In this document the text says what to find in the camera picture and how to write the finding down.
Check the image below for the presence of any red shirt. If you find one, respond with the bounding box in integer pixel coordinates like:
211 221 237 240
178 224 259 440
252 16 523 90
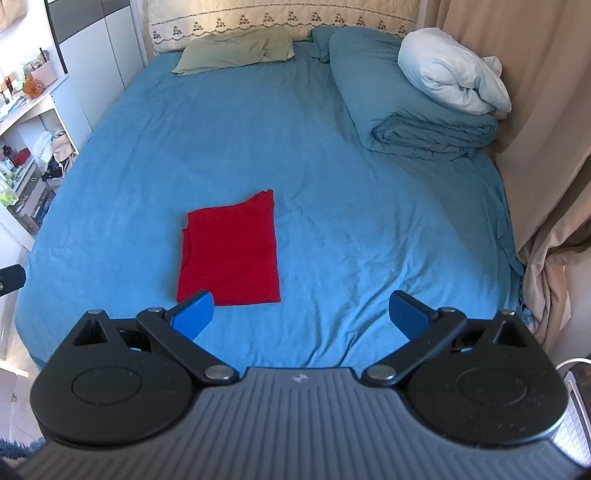
176 188 282 308

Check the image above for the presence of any green pillow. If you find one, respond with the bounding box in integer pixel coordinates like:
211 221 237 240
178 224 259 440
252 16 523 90
171 27 296 76

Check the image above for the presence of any beige curtain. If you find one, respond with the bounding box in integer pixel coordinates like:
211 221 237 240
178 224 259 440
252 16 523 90
421 0 591 363

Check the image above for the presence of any blue shaggy rug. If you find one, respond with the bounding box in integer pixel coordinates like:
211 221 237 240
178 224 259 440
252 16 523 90
0 436 48 468

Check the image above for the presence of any blue folded duvet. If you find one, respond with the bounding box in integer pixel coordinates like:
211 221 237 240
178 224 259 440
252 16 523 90
310 25 501 161

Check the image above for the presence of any white wardrobe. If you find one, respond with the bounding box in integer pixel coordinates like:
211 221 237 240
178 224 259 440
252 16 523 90
44 0 151 149

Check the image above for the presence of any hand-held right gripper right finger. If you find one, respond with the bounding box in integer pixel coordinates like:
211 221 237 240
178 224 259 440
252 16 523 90
361 289 532 387

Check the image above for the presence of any white plastic bag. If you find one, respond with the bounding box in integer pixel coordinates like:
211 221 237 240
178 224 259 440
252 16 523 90
33 130 78 163

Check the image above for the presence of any white pillow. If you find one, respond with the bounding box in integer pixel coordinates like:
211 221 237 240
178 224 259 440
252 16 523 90
397 27 513 115

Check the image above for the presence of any pink basket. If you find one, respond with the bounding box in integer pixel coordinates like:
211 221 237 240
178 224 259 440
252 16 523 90
23 58 59 92

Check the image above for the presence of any white laptop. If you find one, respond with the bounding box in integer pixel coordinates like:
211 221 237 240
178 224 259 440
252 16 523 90
551 360 591 464

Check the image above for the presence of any white cable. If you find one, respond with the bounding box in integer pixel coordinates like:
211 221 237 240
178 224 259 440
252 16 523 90
555 354 591 371

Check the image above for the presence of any embroidered beige headboard cover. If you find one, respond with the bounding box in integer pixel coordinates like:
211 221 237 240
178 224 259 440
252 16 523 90
148 0 422 57

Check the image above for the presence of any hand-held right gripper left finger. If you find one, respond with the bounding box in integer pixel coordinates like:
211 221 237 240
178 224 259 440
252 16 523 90
69 289 240 387

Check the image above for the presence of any white shelf unit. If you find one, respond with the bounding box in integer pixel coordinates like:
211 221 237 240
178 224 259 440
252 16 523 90
0 74 94 254

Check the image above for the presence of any blue bed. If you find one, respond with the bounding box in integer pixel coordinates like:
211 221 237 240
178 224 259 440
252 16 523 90
14 37 528 372

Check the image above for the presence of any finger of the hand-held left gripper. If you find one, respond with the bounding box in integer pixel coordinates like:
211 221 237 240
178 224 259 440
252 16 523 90
0 264 27 294

